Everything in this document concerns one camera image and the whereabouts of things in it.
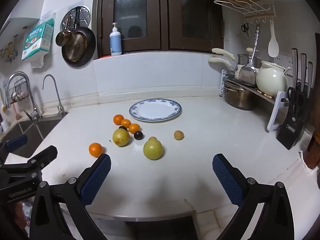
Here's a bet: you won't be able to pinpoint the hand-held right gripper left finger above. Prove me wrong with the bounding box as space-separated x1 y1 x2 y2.
29 154 112 240

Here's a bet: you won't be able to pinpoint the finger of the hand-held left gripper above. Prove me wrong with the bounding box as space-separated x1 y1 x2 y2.
0 134 28 161
0 145 58 180

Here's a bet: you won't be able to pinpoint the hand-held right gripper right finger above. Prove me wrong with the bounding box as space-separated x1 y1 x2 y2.
212 153 294 240

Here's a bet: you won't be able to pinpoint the yellow-green pear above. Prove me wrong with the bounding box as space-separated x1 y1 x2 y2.
112 128 131 147

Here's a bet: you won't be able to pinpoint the green pear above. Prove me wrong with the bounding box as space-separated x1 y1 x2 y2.
143 140 164 160

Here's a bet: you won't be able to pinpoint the blue patterned white plate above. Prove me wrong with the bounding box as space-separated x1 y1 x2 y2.
129 98 182 122

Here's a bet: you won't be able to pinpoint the steel sink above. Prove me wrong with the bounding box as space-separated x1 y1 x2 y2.
0 119 63 159

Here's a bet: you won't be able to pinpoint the tall chrome faucet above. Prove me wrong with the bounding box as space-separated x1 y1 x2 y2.
5 72 43 122

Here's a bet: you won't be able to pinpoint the thin chrome faucet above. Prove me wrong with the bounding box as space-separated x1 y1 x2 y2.
42 74 68 117

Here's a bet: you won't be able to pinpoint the black knife block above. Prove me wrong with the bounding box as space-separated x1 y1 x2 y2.
276 87 310 150

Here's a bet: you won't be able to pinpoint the large steel pot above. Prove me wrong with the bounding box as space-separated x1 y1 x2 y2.
224 84 258 111

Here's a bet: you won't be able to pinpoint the white legged dish rack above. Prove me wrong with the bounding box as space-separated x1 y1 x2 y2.
219 69 290 133

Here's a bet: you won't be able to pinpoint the brown wooden board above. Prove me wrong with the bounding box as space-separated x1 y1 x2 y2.
305 127 320 169

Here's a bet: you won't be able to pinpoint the green white cardboard box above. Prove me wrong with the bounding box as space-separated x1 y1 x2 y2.
21 18 55 61

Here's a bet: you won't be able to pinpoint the black kitchen scissors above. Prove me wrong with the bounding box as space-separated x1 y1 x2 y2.
287 87 304 113

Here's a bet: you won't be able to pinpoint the steel scoop strainer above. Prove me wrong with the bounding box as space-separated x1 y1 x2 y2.
238 25 260 85

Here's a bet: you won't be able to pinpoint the white ceramic pot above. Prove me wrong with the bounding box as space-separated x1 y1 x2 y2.
255 60 292 98

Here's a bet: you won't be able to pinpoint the black frying pan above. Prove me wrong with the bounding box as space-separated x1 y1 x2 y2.
61 26 97 68

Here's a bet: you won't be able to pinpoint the small brass pan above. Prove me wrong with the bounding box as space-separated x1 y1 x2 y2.
55 17 73 47

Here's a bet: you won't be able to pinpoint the white blue pump bottle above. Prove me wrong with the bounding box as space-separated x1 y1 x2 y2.
109 22 122 56

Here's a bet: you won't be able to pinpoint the white rice paddle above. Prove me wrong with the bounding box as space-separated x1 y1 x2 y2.
268 20 280 58

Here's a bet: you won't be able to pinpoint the round metal steamer rack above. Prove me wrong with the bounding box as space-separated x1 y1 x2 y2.
60 5 91 32

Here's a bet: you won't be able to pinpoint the black wire basket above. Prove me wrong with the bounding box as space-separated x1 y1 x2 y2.
10 79 30 103

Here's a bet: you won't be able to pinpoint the brass wall hook rack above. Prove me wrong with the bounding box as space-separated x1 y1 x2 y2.
0 26 31 63

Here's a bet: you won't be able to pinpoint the steel saucepan cream handle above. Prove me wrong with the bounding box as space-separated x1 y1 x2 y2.
208 57 244 80
212 47 262 67

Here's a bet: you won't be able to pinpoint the steel handled knife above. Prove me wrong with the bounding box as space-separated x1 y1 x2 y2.
300 53 307 90
291 49 299 88
307 61 313 97

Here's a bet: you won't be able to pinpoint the white wall socket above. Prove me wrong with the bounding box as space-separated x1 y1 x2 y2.
275 54 294 67

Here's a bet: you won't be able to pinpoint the dark wooden window frame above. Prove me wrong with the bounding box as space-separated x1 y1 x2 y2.
92 0 224 58

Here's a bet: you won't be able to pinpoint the white wire hanging rack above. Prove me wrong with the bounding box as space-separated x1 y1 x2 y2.
214 0 275 27

